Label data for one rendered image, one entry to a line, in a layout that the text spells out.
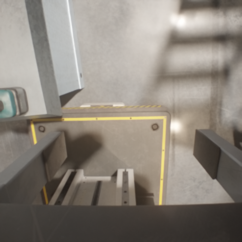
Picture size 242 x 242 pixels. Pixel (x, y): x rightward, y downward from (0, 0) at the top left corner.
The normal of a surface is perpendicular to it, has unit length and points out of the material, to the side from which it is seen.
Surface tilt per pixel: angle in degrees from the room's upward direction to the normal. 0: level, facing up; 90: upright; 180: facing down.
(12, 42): 0
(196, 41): 0
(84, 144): 0
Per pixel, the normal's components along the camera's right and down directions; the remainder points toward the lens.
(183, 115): -0.02, 0.28
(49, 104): 0.91, 0.03
